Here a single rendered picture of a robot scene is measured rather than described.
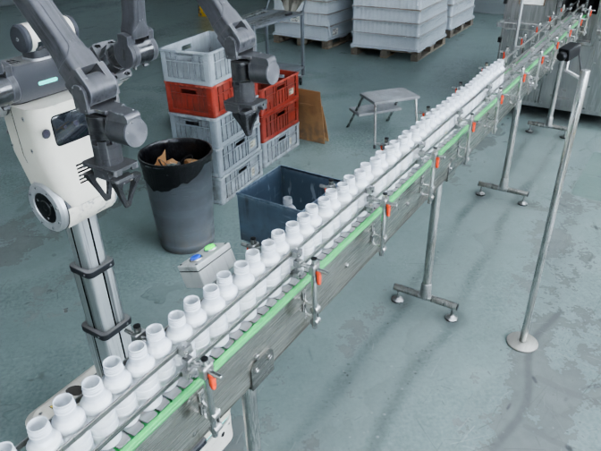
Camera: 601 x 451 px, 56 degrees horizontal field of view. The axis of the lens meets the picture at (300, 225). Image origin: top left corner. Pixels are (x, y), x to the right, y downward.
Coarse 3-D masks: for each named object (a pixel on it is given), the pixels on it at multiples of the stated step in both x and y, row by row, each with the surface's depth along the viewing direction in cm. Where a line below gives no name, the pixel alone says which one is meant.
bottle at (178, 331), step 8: (176, 312) 126; (168, 320) 124; (176, 320) 123; (184, 320) 125; (168, 328) 126; (176, 328) 124; (184, 328) 125; (168, 336) 125; (176, 336) 124; (184, 336) 125; (176, 344) 125; (192, 344) 128; (192, 352) 128; (176, 360) 127; (176, 368) 129
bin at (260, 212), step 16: (272, 176) 242; (288, 176) 246; (304, 176) 241; (320, 176) 236; (240, 192) 225; (256, 192) 235; (272, 192) 245; (288, 192) 250; (304, 192) 245; (320, 192) 240; (240, 208) 227; (256, 208) 222; (272, 208) 217; (288, 208) 212; (304, 208) 210; (240, 224) 231; (256, 224) 225; (272, 224) 220; (256, 240) 230
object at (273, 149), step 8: (288, 128) 490; (296, 128) 503; (280, 136) 483; (288, 136) 493; (296, 136) 507; (264, 144) 461; (272, 144) 474; (280, 144) 486; (288, 144) 498; (296, 144) 510; (264, 152) 465; (272, 152) 476; (280, 152) 489; (264, 160) 468; (272, 160) 479
